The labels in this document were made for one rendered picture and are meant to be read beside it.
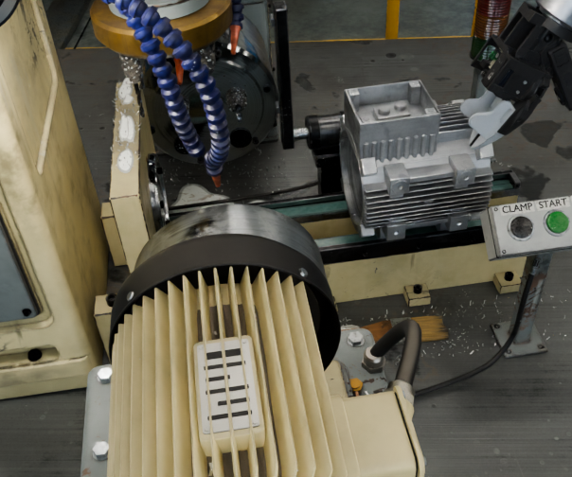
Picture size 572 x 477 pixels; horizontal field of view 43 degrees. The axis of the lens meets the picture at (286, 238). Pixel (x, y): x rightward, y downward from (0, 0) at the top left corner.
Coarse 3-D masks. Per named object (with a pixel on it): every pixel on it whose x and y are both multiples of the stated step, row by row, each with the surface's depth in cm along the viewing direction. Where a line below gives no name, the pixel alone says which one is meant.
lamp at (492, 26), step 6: (480, 18) 132; (486, 18) 131; (492, 18) 131; (498, 18) 131; (504, 18) 131; (474, 24) 135; (480, 24) 133; (486, 24) 132; (492, 24) 132; (498, 24) 132; (504, 24) 132; (474, 30) 135; (480, 30) 134; (486, 30) 133; (492, 30) 133; (498, 30) 133; (480, 36) 134; (486, 36) 134; (498, 36) 133
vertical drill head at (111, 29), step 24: (96, 0) 93; (168, 0) 87; (192, 0) 88; (216, 0) 91; (96, 24) 89; (120, 24) 88; (192, 24) 87; (216, 24) 89; (120, 48) 88; (168, 48) 87; (192, 48) 88
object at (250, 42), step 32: (224, 32) 124; (256, 32) 134; (224, 64) 122; (256, 64) 124; (160, 96) 124; (192, 96) 125; (224, 96) 126; (256, 96) 127; (160, 128) 129; (256, 128) 131; (192, 160) 135
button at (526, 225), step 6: (522, 216) 97; (516, 222) 96; (522, 222) 96; (528, 222) 96; (510, 228) 97; (516, 228) 96; (522, 228) 96; (528, 228) 96; (516, 234) 96; (522, 234) 96; (528, 234) 96
